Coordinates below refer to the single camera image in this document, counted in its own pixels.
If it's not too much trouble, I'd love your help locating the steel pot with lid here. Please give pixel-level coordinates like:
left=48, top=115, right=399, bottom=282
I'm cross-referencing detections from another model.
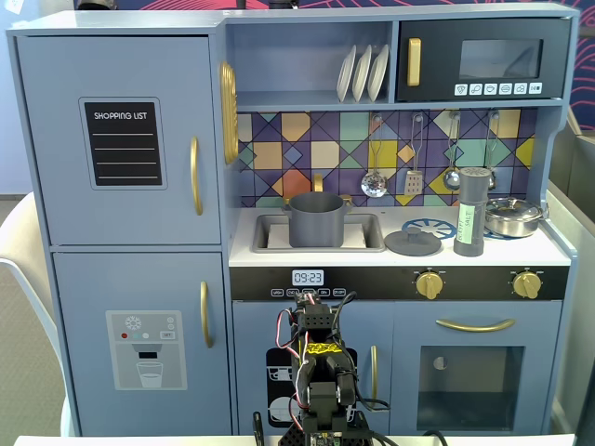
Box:
left=483, top=195, right=550, bottom=239

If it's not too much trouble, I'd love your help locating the steel spatula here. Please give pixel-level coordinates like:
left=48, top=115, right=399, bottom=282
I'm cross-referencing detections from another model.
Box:
left=403, top=113, right=425, bottom=197

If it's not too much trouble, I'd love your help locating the steel ladle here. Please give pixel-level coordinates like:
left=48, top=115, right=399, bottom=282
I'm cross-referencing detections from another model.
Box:
left=441, top=111, right=463, bottom=191

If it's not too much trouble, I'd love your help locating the gold toy phone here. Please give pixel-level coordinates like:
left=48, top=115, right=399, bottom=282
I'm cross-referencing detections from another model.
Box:
left=218, top=60, right=240, bottom=166

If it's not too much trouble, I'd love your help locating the gray salt shaker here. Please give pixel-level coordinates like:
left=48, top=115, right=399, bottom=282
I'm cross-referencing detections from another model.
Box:
left=453, top=165, right=493, bottom=257

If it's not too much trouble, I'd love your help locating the gold stove knob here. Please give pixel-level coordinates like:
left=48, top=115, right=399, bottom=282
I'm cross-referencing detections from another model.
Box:
left=415, top=271, right=444, bottom=300
left=512, top=271, right=542, bottom=300

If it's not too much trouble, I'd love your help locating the steel serving spoon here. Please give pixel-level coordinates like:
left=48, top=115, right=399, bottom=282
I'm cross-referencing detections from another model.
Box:
left=483, top=110, right=501, bottom=190

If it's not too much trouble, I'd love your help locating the gray pot lid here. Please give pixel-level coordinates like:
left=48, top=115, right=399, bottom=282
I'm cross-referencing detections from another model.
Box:
left=383, top=226, right=443, bottom=256

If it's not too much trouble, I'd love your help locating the red black arm base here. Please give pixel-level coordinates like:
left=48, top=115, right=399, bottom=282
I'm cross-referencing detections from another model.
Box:
left=277, top=411, right=374, bottom=442

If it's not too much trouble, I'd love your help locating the blue-gray desk divider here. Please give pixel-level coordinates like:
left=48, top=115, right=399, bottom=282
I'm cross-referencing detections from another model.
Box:
left=547, top=178, right=595, bottom=446

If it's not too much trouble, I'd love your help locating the steel skimmer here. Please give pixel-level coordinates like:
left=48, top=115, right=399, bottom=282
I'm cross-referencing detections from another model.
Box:
left=360, top=113, right=390, bottom=199

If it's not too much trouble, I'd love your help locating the white toy plate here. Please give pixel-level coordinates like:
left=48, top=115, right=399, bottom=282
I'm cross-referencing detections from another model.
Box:
left=351, top=45, right=373, bottom=102
left=337, top=44, right=358, bottom=103
left=366, top=44, right=390, bottom=102

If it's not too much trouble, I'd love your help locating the white chair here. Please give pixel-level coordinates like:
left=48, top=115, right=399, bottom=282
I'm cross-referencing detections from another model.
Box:
left=0, top=192, right=71, bottom=438

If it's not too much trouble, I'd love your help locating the gray plastic pot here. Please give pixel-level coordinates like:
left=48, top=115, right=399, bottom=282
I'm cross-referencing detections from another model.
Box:
left=281, top=190, right=352, bottom=249

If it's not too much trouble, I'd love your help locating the blue wooden toy kitchen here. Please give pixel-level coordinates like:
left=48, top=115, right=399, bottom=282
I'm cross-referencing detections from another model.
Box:
left=7, top=2, right=582, bottom=438

